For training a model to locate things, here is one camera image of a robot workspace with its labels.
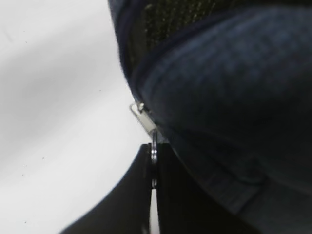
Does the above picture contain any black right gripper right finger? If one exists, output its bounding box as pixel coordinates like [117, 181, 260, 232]
[156, 144, 256, 234]

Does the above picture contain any dark blue lunch bag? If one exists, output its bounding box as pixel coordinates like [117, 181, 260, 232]
[108, 0, 312, 234]

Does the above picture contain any silver zipper pull ring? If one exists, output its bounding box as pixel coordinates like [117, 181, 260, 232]
[129, 102, 160, 190]

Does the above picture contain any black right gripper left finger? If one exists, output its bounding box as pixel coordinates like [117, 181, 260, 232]
[62, 144, 152, 234]

